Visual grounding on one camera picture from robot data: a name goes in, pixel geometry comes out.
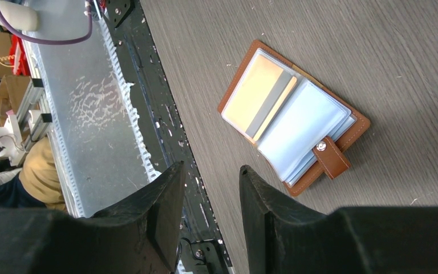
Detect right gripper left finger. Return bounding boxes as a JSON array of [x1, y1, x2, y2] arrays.
[[0, 162, 185, 273]]

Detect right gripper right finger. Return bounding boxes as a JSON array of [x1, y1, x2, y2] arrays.
[[239, 165, 438, 273]]

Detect brown leather card holder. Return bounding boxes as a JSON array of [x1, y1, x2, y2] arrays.
[[217, 40, 371, 197]]

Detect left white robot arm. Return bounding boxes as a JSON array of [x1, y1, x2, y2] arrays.
[[0, 1, 39, 31]]

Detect person in yellow top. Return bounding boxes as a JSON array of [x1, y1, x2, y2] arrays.
[[0, 137, 67, 212]]

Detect cardboard boxes on shelf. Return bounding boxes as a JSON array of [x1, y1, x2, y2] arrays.
[[0, 32, 31, 119]]

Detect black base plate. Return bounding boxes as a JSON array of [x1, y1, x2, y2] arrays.
[[100, 0, 234, 273]]

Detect aluminium frame rail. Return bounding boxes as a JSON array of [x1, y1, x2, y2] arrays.
[[25, 1, 160, 217]]

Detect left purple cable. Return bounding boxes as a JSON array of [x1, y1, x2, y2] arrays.
[[0, 0, 94, 46]]

